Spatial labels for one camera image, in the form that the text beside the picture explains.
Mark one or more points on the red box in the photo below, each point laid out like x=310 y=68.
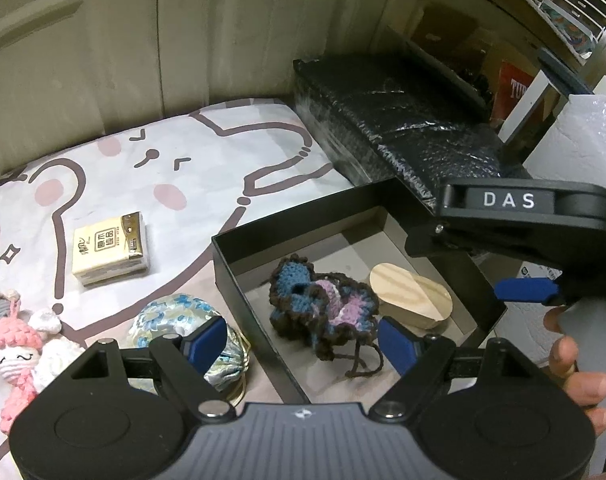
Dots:
x=515 y=92

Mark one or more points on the white foam sheet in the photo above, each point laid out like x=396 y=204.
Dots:
x=563 y=140

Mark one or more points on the wooden oval block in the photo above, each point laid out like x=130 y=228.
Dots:
x=408 y=290

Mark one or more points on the yellow tissue packet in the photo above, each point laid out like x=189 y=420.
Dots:
x=110 y=250

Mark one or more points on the white drawer organizer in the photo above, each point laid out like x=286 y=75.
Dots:
x=583 y=10

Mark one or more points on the pink crochet doll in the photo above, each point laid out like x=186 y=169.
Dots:
x=13 y=355

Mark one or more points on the printed cartoon bed sheet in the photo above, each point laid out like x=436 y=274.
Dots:
x=133 y=185

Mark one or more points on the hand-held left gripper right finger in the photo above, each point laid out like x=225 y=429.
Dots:
x=398 y=347

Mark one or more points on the blue floral satin pouch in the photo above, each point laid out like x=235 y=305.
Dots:
x=158 y=315

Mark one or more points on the white labelled carton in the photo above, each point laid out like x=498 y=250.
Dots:
x=523 y=325

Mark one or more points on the person's right hand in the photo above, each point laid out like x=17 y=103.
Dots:
x=583 y=390

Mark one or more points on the beige wardrobe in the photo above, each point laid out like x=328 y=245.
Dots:
x=183 y=35

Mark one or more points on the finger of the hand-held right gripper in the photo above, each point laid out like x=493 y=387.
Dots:
x=438 y=242
x=525 y=290

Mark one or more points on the black cardboard box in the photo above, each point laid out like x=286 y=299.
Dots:
x=243 y=290

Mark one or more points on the brown cardboard box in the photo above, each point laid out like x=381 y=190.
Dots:
x=445 y=27

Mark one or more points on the white crochet doll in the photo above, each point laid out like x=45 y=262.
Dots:
x=58 y=360

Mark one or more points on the black wrapped bundle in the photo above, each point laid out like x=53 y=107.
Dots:
x=408 y=125

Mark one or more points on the purple blue crochet pouch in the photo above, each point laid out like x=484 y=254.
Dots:
x=308 y=300

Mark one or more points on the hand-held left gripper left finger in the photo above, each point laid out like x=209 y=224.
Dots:
x=208 y=342

